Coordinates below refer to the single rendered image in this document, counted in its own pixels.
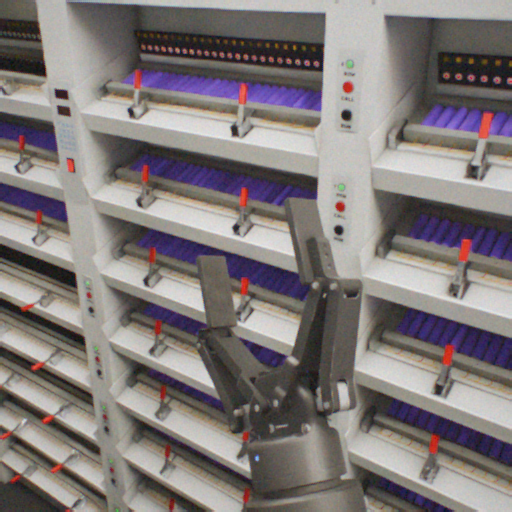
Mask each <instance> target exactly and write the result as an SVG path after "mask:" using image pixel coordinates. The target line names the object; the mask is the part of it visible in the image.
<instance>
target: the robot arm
mask: <svg viewBox="0 0 512 512"><path fill-rule="evenodd" d="M283 203H284V208H285V213H286V217H287V223H288V228H289V232H290V237H291V243H292V247H293V252H294V257H296V262H297V267H298V271H299V276H300V281H301V285H310V288H309V292H308V295H307V299H306V302H305V307H304V311H303V314H302V318H301V321H300V326H299V329H298V333H297V337H296V340H295V344H293V348H292V352H291V355H290V356H289V357H287V358H286V359H285V361H284V364H283V366H279V367H276V368H274V369H272V370H270V371H268V370H265V369H264V368H263V367H262V365H261V363H260V362H259V361H258V360H257V359H256V357H255V356H254V355H252V354H251V353H250V352H249V350H248V349H247V348H246V347H245V346H244V343H243V342H242V341H241V340H240V339H239V337H238V336H237V335H236V334H235V333H234V331H232V330H231V329H230V328H235V327H237V326H238V321H237V316H236V310H235V305H234V298H232V293H231V288H230V281H229V276H228V270H227V265H226V258H225V256H211V255H207V256H206V255H200V256H198V257H197V258H196V263H197V268H198V274H199V280H200V287H201V293H202V299H203V306H204V312H205V317H206V323H207V329H200V330H199V331H198V339H199V340H198V341H197V343H196V348H197V351H198V353H199V355H200V357H201V359H202V361H203V363H204V367H205V369H206V371H207V373H208V375H209V377H210V379H211V381H212V383H214V387H215V389H216V391H217V393H218V395H219V397H220V399H221V401H222V403H223V406H224V409H225V411H226V415H227V420H228V425H229V429H230V432H231V433H232V434H238V433H244V432H249V431H255V434H256V442H252V443H250V444H249V445H248V446H247V456H248V463H249V468H250V474H251V481H253V487H254V491H262V495H261V496H258V497H255V498H253V499H250V500H248V501H247V503H246V504H245V507H246V512H368V511H367V506H368V500H367V498H366V497H365V496H364V492H363V486H361V483H360V482H359V481H358V480H356V479H341V478H340V476H343V475H346V474H348V470H347V465H345V461H344V456H343V451H342V446H341V441H340V436H339V432H338V430H337V429H336V428H334V427H329V425H328V422H327V414H333V413H338V412H344V411H350V410H354V409H355V408H356V406H357V399H356V392H355V385H354V370H355V360H356V351H357V341H358V332H359V322H360V313H361V304H362V294H363V283H362V280H361V279H359V278H347V277H340V276H339V274H338V272H337V269H336V264H334V259H333V255H332V250H331V246H330V242H329V240H328V238H327V237H325V235H324V230H323V226H322V222H321V216H320V212H319V208H318V203H317V201H316V200H307V198H297V197H288V198H287V200H285V201H284V202H283ZM324 294H326V296H325V297H323V296H324ZM344 295H346V298H345V297H344ZM211 351H215V352H216V354H211V353H210V352H211ZM306 371H308V373H307V372H306ZM319 387H320V388H319Z"/></svg>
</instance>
